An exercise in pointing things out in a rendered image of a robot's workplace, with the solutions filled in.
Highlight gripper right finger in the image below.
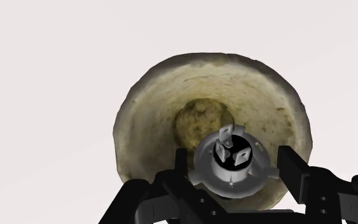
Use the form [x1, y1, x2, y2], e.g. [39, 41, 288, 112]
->
[277, 144, 358, 224]

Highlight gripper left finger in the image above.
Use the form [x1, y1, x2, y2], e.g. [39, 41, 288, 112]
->
[98, 148, 229, 224]

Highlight grey pronged lamp base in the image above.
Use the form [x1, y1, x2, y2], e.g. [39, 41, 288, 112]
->
[188, 123, 280, 199]

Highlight beige ceramic bowl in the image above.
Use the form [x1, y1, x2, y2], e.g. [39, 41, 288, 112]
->
[112, 52, 313, 212]

